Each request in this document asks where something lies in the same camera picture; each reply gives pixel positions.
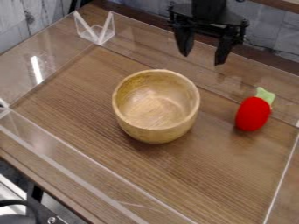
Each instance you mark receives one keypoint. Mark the red plush fruit green leaf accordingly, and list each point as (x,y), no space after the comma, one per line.
(255,110)

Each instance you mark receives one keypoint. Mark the light wooden bowl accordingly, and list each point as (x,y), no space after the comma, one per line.
(156,104)

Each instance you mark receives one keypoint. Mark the clear acrylic tray wall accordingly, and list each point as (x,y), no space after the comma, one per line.
(217,176)

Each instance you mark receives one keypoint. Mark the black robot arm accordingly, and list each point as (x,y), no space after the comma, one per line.
(207,17)

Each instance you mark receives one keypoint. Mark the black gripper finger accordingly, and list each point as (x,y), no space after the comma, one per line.
(185,39)
(223,50)

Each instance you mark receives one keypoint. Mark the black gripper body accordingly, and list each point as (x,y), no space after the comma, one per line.
(210,19)

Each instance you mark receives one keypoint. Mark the black metal table frame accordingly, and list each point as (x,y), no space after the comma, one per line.
(46,216)

